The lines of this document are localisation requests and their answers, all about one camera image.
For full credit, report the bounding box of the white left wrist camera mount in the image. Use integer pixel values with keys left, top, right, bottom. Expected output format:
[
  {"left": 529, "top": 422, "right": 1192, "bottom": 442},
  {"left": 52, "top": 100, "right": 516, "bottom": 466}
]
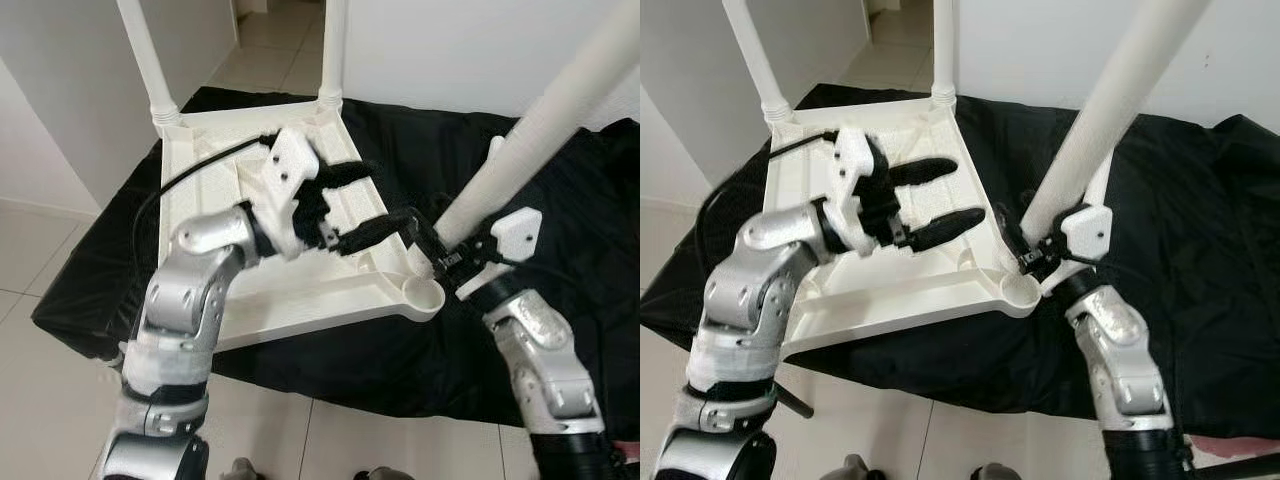
[
  {"left": 262, "top": 127, "right": 323, "bottom": 263},
  {"left": 828, "top": 127, "right": 881, "bottom": 256}
]

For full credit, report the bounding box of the pink cushion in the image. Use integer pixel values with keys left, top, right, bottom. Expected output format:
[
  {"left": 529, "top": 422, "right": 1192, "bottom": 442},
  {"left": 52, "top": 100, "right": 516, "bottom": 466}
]
[
  {"left": 600, "top": 440, "right": 640, "bottom": 471},
  {"left": 1180, "top": 435, "right": 1280, "bottom": 461}
]

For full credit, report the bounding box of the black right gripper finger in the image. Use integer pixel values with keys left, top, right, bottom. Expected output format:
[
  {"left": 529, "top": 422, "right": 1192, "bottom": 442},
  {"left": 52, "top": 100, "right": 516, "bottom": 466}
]
[
  {"left": 410, "top": 214, "right": 451, "bottom": 273},
  {"left": 997, "top": 205, "right": 1031, "bottom": 263}
]

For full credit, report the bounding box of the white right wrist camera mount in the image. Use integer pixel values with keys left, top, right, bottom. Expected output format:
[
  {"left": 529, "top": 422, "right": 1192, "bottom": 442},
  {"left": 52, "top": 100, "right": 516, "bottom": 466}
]
[
  {"left": 462, "top": 207, "right": 544, "bottom": 293},
  {"left": 1040, "top": 203, "right": 1113, "bottom": 296}
]

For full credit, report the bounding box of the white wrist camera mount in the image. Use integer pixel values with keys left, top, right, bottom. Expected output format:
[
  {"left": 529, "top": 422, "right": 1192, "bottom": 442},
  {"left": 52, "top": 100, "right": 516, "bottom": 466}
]
[
  {"left": 262, "top": 127, "right": 323, "bottom": 263},
  {"left": 1040, "top": 203, "right": 1113, "bottom": 296},
  {"left": 462, "top": 207, "right": 544, "bottom": 293},
  {"left": 828, "top": 127, "right": 881, "bottom": 256}
]

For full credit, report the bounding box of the black cloth table cover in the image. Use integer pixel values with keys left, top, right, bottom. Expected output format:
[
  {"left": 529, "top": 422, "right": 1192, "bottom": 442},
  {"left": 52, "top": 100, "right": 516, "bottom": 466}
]
[
  {"left": 32, "top": 88, "right": 640, "bottom": 441},
  {"left": 640, "top": 85, "right": 1280, "bottom": 441}
]

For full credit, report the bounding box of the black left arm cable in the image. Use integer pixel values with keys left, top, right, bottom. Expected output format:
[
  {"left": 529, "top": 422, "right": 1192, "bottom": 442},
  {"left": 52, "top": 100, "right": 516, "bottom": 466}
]
[
  {"left": 130, "top": 133, "right": 281, "bottom": 251},
  {"left": 700, "top": 130, "right": 841, "bottom": 236}
]

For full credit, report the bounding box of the white plastic table top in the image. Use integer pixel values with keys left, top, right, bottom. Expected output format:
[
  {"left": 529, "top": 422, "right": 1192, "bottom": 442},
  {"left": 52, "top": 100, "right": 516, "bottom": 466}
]
[
  {"left": 765, "top": 92, "right": 1043, "bottom": 356},
  {"left": 155, "top": 95, "right": 448, "bottom": 353}
]

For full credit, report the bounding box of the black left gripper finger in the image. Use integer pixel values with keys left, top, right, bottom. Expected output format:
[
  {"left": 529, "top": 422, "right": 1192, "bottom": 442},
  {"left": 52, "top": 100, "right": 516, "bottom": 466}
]
[
  {"left": 888, "top": 157, "right": 959, "bottom": 191},
  {"left": 320, "top": 160, "right": 379, "bottom": 193},
  {"left": 338, "top": 208, "right": 423, "bottom": 253},
  {"left": 903, "top": 208, "right": 987, "bottom": 251}
]

